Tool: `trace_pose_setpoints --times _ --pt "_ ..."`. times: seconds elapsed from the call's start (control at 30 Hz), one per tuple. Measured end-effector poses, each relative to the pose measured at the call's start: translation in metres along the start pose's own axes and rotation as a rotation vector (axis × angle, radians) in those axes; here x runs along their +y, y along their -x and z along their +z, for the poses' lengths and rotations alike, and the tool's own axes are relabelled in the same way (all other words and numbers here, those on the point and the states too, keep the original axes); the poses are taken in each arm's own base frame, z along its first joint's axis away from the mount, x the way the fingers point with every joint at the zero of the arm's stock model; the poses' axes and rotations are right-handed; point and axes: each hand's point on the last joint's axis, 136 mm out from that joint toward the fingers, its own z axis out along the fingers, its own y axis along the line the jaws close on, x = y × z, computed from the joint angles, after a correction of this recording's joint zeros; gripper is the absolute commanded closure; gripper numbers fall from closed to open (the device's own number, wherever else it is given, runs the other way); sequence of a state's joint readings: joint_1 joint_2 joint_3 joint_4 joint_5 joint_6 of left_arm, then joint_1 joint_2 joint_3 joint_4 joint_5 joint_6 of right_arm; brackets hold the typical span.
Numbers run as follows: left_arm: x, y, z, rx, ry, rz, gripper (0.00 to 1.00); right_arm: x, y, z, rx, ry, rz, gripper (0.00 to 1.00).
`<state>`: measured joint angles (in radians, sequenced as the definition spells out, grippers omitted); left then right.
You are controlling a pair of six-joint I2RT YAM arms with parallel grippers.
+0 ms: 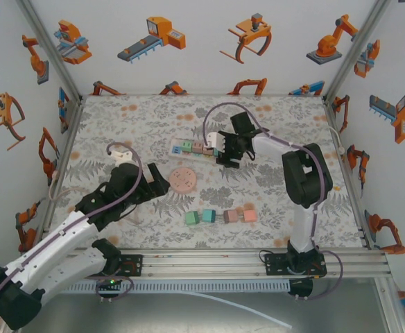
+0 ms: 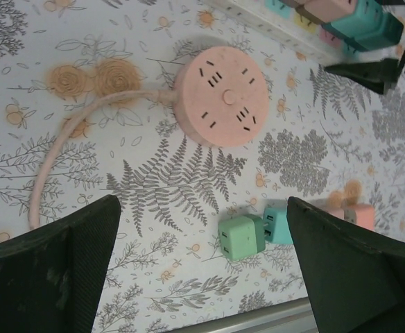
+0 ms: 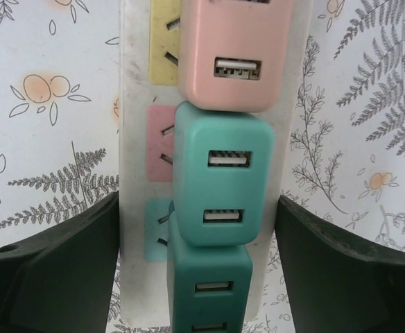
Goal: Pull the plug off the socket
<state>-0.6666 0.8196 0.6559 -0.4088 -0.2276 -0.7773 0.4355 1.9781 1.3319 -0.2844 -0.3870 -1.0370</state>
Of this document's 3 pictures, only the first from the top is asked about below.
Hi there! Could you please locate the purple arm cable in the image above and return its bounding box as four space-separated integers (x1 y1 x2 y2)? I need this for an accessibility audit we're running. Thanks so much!
202 102 344 302
0 141 144 333

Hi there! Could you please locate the aluminium frame leg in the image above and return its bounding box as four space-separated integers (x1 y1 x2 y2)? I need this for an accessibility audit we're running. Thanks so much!
374 277 405 333

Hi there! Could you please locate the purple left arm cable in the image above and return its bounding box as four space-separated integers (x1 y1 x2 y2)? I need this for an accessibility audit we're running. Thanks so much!
0 141 144 333

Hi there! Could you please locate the aluminium side rail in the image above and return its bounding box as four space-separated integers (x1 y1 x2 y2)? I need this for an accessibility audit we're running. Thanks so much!
322 96 373 250
35 96 85 250

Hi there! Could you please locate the aluminium frame post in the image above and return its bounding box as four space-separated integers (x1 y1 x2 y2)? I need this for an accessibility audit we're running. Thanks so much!
322 0 393 103
17 0 84 103

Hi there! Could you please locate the white power strip cord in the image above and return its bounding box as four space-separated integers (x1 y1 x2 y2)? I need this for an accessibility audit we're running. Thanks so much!
327 126 345 152

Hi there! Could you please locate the floral table mat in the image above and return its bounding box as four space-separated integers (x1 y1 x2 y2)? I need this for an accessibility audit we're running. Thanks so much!
44 94 368 250

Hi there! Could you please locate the white slotted cable duct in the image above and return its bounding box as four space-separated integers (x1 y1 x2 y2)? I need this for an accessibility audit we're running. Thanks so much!
69 280 290 293

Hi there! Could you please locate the pink socket cord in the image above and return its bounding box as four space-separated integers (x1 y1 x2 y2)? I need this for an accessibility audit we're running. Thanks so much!
48 185 144 226

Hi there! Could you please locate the controller board with green light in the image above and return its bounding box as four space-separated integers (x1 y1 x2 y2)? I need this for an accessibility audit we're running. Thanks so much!
96 277 124 291

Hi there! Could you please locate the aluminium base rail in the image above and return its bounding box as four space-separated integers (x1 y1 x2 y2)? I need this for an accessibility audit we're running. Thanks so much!
70 248 387 278

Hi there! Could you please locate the white power strip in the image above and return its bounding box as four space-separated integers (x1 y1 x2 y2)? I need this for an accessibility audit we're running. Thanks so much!
169 138 224 166

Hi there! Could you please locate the black cable bracket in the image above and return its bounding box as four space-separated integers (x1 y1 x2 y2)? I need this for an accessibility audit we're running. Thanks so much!
288 277 314 300

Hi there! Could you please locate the round pink socket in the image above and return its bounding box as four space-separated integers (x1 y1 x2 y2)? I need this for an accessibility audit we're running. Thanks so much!
169 166 197 196

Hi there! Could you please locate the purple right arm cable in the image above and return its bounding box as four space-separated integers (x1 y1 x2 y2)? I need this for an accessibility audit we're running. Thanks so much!
202 102 344 302

